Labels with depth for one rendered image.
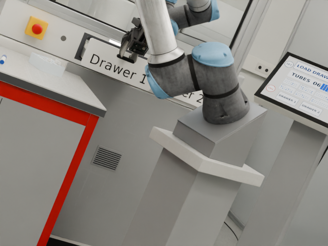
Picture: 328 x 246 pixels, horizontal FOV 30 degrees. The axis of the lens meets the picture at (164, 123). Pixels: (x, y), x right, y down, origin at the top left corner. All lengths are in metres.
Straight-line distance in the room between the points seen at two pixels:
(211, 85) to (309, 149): 0.97
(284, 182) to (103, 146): 0.81
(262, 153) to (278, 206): 1.80
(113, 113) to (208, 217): 0.79
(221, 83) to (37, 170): 0.64
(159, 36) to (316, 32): 2.83
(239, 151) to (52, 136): 0.58
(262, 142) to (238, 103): 2.71
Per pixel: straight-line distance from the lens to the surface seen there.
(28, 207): 2.01
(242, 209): 4.55
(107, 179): 2.65
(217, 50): 1.85
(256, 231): 2.81
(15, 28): 2.46
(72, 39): 2.49
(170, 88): 1.85
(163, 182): 1.96
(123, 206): 2.71
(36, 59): 2.24
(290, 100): 2.68
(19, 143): 1.94
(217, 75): 1.84
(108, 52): 2.35
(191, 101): 2.63
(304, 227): 3.85
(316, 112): 2.65
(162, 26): 1.81
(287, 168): 2.76
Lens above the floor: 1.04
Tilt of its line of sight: 8 degrees down
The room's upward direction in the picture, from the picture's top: 23 degrees clockwise
